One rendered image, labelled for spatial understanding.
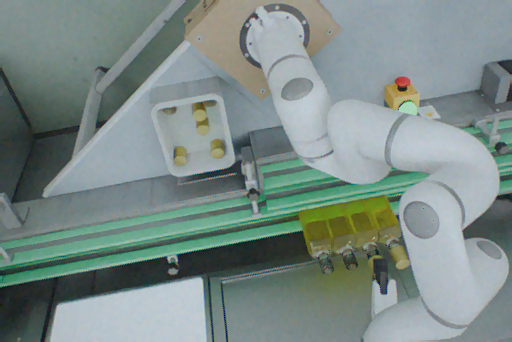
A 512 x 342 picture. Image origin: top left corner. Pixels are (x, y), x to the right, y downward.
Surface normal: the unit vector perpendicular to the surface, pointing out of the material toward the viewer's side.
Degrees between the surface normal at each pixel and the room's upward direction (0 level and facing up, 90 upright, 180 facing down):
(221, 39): 5
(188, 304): 90
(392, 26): 0
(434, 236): 48
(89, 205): 90
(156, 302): 90
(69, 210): 90
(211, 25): 5
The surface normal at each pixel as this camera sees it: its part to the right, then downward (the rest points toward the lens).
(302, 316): -0.13, -0.75
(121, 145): 0.14, 0.64
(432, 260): -0.73, 0.30
